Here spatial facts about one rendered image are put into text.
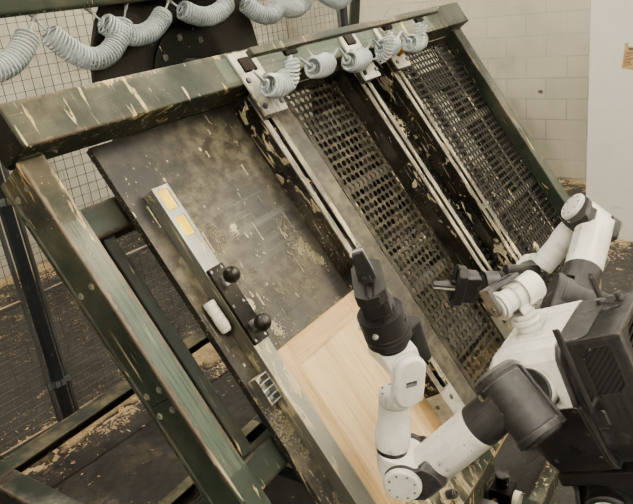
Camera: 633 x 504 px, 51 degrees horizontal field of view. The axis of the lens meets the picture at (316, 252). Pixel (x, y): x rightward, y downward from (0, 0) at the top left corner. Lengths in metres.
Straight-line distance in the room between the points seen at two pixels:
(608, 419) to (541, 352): 0.18
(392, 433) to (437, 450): 0.09
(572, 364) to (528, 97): 5.89
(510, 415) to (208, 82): 1.06
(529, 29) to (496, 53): 0.40
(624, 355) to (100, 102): 1.16
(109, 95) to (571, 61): 5.77
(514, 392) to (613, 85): 4.23
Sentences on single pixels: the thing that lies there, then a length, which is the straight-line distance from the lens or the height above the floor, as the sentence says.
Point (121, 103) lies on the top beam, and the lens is 1.56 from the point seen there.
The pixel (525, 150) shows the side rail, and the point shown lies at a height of 1.31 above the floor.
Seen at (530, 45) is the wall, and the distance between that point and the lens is 7.06.
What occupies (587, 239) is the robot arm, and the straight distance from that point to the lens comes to 1.76.
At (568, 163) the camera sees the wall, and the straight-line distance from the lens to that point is 7.14.
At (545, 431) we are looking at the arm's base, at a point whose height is 1.30.
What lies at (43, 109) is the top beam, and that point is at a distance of 1.46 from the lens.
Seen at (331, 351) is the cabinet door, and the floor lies 1.23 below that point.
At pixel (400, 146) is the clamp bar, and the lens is 2.23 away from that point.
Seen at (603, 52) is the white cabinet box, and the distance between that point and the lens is 5.36.
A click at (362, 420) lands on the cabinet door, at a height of 1.07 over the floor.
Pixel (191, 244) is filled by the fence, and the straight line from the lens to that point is 1.53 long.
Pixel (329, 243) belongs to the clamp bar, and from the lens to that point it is 1.82.
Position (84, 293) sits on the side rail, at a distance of 1.43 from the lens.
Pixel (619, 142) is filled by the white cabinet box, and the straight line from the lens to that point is 5.44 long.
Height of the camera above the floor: 2.07
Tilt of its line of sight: 21 degrees down
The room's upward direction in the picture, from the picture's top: 7 degrees counter-clockwise
